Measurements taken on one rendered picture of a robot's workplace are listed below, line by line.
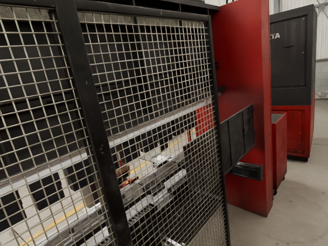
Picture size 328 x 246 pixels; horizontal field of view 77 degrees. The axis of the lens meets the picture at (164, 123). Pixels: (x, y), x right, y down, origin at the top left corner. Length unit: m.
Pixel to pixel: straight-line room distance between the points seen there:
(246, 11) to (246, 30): 0.16
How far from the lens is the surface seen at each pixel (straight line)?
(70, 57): 0.55
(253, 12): 2.22
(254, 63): 2.20
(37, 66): 1.23
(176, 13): 0.83
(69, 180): 1.43
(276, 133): 2.74
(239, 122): 1.96
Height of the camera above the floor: 1.82
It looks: 15 degrees down
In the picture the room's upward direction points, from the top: 9 degrees counter-clockwise
